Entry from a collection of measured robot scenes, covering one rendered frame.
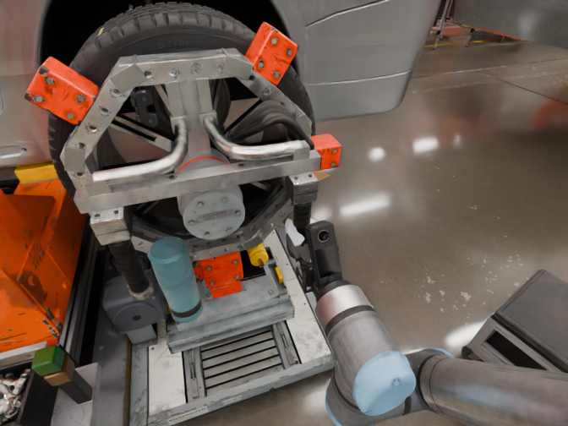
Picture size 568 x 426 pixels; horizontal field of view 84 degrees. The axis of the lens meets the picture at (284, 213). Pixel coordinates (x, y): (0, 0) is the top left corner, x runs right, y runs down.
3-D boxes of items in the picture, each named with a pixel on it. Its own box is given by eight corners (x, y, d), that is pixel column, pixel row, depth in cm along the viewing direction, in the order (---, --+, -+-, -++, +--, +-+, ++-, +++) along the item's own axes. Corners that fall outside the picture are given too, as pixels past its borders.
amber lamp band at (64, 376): (75, 363, 70) (68, 354, 68) (73, 381, 67) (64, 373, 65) (55, 368, 69) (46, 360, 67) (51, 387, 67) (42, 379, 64)
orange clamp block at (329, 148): (298, 159, 91) (327, 155, 93) (308, 173, 85) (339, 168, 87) (299, 137, 86) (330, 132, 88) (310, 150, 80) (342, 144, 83)
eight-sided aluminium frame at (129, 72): (298, 223, 105) (306, 40, 70) (306, 237, 100) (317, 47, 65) (122, 263, 92) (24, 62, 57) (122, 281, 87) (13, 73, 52)
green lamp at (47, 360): (66, 352, 67) (57, 343, 65) (62, 370, 64) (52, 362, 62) (44, 358, 66) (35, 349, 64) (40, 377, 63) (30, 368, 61)
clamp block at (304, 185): (301, 177, 68) (302, 155, 65) (317, 201, 62) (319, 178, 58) (279, 181, 67) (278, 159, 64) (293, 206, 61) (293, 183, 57)
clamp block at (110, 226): (133, 208, 60) (125, 185, 57) (133, 240, 54) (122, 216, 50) (105, 213, 59) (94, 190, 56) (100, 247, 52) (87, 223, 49)
